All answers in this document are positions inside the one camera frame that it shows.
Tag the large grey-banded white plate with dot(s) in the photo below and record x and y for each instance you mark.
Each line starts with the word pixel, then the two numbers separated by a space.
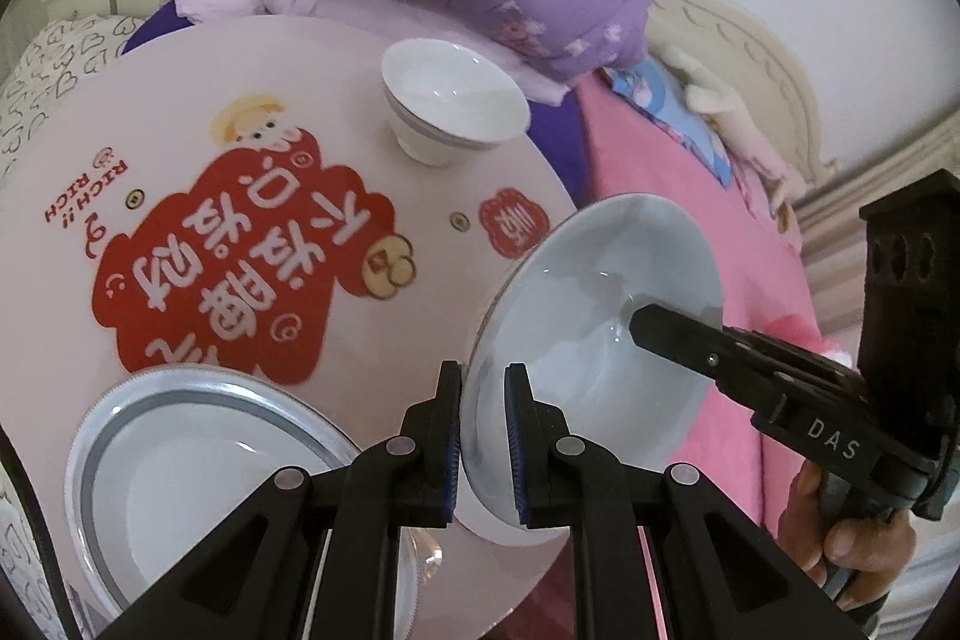
pixel 90 482

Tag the round pink printed table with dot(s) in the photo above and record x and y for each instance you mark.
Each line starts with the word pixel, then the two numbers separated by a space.
pixel 187 85

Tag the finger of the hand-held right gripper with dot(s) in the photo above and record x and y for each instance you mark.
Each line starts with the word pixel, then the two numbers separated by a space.
pixel 675 332

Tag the heart-print bedsheet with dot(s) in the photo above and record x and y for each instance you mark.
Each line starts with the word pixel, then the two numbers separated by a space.
pixel 45 78

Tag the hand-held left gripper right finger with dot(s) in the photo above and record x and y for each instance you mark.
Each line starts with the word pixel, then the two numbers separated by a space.
pixel 516 445

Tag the small deep white bowl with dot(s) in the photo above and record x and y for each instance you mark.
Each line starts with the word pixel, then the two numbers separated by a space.
pixel 450 85

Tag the cream plush toy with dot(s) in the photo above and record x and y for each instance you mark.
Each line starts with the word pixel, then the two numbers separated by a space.
pixel 720 100

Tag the hot pink blanket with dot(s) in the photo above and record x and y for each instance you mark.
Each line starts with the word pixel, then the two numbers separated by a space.
pixel 675 160

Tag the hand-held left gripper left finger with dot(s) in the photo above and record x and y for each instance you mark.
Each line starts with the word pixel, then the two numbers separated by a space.
pixel 450 445

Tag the blue printed pillow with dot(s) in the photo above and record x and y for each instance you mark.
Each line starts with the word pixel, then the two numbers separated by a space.
pixel 675 108

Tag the cream carved headboard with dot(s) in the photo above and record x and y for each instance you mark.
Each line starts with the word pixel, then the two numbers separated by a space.
pixel 750 25

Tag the person's right hand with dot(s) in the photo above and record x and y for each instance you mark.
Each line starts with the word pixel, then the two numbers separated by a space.
pixel 870 557

